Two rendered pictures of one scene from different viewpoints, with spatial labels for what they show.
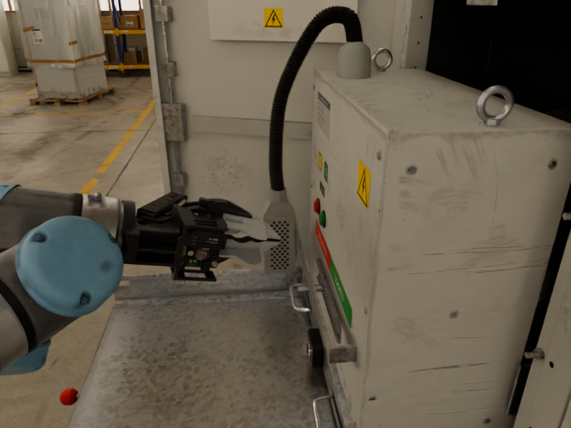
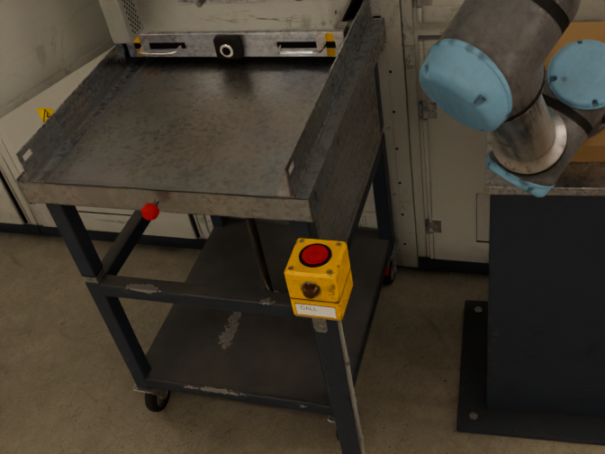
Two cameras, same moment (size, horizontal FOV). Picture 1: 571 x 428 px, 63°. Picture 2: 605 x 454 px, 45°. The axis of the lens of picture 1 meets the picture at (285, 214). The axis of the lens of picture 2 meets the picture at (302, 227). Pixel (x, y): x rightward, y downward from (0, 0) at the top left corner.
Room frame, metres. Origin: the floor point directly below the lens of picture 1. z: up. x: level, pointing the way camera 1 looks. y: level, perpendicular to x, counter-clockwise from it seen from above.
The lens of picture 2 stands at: (-0.11, 1.24, 1.65)
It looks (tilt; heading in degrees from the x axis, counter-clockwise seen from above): 41 degrees down; 300
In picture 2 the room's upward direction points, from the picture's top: 12 degrees counter-clockwise
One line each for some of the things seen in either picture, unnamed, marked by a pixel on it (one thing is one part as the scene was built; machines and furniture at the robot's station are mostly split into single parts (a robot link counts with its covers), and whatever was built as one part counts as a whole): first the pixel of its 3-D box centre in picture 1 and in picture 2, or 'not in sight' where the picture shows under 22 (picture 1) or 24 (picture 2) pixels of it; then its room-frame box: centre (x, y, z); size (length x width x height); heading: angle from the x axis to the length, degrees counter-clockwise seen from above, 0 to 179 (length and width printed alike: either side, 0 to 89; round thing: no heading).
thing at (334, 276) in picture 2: not in sight; (320, 278); (0.27, 0.54, 0.85); 0.08 x 0.08 x 0.10; 6
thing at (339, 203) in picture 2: not in sight; (250, 222); (0.71, 0.05, 0.46); 0.64 x 0.58 x 0.66; 96
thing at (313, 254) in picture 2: not in sight; (315, 256); (0.27, 0.54, 0.90); 0.04 x 0.04 x 0.02
